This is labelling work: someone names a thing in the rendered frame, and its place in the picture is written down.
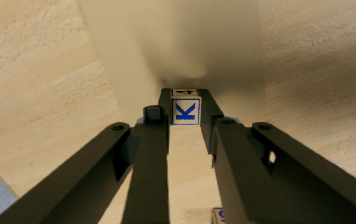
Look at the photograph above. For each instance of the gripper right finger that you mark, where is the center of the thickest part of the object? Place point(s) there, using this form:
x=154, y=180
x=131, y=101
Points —
x=316, y=190

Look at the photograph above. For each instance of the cream letter block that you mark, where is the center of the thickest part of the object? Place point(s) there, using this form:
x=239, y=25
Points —
x=217, y=216

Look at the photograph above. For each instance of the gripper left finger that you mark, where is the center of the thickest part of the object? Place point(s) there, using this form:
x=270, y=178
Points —
x=80, y=190

